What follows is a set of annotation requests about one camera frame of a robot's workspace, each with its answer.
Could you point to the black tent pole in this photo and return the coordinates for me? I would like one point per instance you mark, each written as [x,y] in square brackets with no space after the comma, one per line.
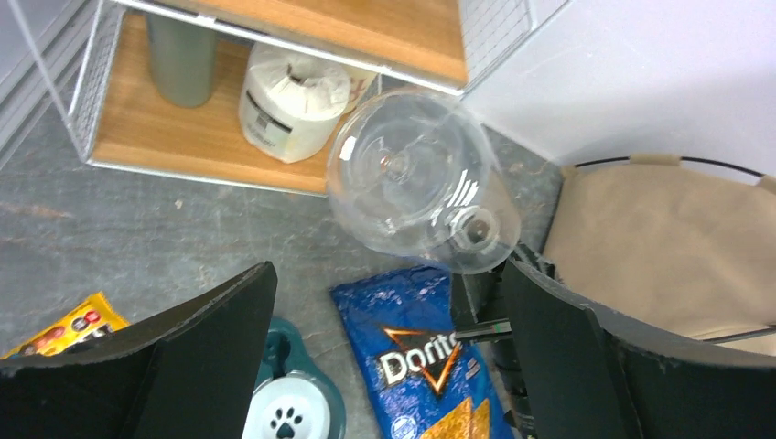
[672,160]

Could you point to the white ceramic mug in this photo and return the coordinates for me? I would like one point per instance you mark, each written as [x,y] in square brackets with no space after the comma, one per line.
[360,84]

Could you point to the tan pet tent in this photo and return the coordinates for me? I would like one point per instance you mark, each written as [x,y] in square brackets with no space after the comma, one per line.
[679,249]

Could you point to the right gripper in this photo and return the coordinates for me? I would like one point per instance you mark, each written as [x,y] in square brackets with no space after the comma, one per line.
[479,314]

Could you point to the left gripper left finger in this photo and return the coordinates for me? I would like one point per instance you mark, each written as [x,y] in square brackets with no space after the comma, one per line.
[187,372]

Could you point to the green can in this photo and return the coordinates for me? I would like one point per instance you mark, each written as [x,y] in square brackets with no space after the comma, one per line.
[182,60]

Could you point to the blue Doritos chip bag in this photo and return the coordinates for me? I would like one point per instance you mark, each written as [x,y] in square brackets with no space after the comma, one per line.
[422,382]

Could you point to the yellow candy bag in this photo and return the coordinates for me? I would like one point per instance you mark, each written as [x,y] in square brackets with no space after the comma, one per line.
[92,318]

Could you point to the clear plastic bottle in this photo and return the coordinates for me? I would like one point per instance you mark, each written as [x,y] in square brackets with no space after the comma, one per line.
[413,173]

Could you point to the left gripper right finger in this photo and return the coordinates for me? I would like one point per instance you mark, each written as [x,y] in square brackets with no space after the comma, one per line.
[591,372]

